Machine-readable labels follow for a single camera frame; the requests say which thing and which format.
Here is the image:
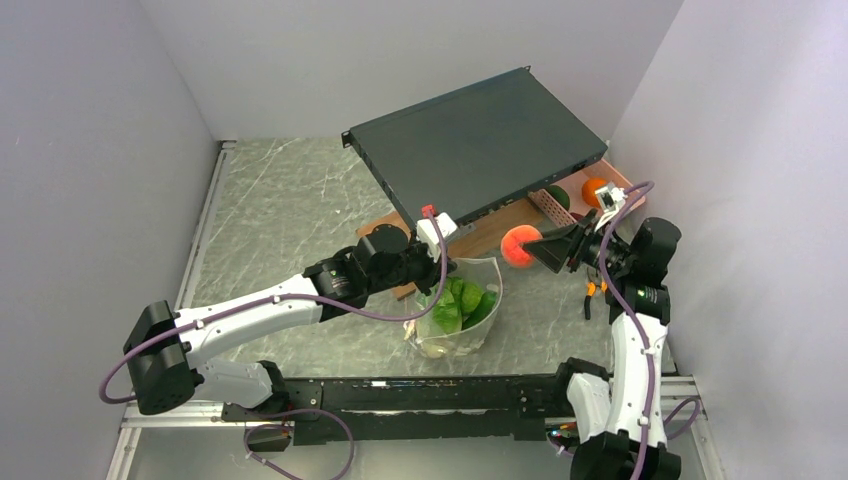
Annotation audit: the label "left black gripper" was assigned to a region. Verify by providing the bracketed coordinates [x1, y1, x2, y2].
[368, 228, 457, 297]

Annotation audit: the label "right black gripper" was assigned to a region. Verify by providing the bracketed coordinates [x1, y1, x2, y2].
[524, 208, 634, 276]

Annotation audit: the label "red orange fake peach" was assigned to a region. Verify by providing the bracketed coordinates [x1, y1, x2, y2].
[500, 225, 542, 268]

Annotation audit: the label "orange fake fruit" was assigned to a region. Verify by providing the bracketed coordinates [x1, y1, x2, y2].
[581, 177, 607, 209]

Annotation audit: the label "clear zip top bag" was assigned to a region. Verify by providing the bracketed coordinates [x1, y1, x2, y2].
[404, 257, 503, 359]

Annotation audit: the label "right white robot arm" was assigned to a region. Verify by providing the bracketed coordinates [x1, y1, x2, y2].
[521, 215, 682, 479]

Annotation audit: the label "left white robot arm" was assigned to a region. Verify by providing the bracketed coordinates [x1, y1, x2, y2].
[122, 214, 458, 420]

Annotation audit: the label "green fake lettuce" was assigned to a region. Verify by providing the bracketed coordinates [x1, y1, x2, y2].
[414, 277, 463, 359]

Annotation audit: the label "pink perforated plastic tray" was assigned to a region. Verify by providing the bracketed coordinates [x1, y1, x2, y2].
[528, 158, 633, 227]

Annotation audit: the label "brown wooden board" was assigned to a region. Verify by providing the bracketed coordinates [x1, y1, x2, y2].
[356, 199, 545, 300]

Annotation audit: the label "dark rack server chassis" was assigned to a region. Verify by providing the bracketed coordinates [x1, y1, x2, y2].
[341, 67, 607, 228]

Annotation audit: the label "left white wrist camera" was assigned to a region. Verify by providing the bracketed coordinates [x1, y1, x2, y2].
[416, 205, 459, 261]

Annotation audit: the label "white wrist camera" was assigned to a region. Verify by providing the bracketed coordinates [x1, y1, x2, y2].
[416, 205, 459, 261]
[594, 183, 627, 215]

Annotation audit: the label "orange handled pliers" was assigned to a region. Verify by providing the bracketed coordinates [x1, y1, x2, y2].
[583, 280, 607, 321]

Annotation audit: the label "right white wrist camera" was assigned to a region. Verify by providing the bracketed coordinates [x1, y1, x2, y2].
[594, 183, 627, 215]

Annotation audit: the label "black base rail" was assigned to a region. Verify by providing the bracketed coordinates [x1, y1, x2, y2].
[221, 374, 641, 446]

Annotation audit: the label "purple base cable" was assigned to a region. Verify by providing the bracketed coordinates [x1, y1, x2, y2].
[243, 408, 356, 480]

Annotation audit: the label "aluminium frame rail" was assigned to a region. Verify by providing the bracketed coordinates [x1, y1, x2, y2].
[106, 400, 225, 480]

